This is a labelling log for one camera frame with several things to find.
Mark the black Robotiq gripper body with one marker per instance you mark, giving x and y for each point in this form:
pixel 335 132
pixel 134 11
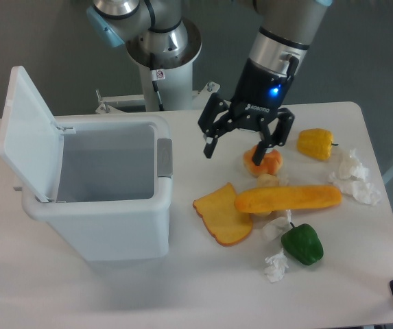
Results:
pixel 258 99

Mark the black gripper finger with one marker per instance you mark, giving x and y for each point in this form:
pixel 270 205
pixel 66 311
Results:
pixel 285 119
pixel 217 119

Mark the white plastic trash can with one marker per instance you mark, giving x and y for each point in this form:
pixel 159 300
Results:
pixel 103 182

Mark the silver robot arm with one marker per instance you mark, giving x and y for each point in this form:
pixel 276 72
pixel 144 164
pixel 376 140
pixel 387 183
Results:
pixel 164 44

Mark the knotted bread roll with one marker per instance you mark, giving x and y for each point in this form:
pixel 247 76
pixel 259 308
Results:
pixel 270 164

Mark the yellow bell pepper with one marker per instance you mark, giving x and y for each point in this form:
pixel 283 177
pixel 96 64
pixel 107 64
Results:
pixel 316 143

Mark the small round bread bun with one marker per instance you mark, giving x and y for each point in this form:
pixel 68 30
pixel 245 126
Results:
pixel 267 180

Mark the long orange baguette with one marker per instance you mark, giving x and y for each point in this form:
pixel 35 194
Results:
pixel 268 199

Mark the large crumpled white tissue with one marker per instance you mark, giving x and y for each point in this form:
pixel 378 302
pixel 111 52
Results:
pixel 352 178

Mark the crumpled tissue near baguette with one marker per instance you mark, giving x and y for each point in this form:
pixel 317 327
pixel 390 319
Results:
pixel 277 226

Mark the toast bread slice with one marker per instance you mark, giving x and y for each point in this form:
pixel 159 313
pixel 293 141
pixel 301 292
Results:
pixel 223 221

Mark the green bell pepper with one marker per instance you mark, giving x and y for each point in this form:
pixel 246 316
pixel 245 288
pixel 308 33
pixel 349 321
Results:
pixel 302 243

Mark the crumpled tissue at front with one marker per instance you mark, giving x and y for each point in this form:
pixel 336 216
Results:
pixel 275 266

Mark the white metal base frame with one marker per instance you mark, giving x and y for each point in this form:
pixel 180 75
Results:
pixel 136 103

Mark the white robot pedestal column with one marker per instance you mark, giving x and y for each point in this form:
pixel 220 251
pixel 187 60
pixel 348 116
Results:
pixel 167 89

